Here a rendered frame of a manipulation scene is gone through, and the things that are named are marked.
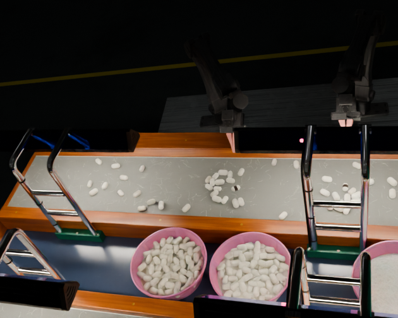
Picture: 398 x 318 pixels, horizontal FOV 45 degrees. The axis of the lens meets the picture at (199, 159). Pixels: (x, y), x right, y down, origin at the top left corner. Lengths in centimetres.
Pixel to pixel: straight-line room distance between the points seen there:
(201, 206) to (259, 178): 24
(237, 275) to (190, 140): 65
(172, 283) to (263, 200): 44
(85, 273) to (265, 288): 68
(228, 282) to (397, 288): 51
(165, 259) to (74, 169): 66
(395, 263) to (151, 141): 106
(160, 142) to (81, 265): 59
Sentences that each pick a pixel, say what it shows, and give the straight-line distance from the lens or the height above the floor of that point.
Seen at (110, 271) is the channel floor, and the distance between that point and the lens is 183.
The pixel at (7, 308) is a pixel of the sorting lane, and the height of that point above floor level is 74.
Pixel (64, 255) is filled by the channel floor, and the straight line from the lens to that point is 195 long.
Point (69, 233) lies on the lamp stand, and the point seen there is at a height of 71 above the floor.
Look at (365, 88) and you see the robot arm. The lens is 199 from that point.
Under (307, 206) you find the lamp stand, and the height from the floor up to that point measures 96.
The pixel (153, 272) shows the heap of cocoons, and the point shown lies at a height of 74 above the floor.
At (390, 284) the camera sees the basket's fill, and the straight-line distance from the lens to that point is 157.
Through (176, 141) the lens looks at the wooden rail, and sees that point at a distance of 200.
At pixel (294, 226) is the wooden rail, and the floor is 77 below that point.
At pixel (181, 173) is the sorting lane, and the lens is 191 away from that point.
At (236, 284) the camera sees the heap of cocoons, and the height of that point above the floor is 74.
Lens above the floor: 212
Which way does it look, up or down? 46 degrees down
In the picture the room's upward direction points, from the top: 19 degrees counter-clockwise
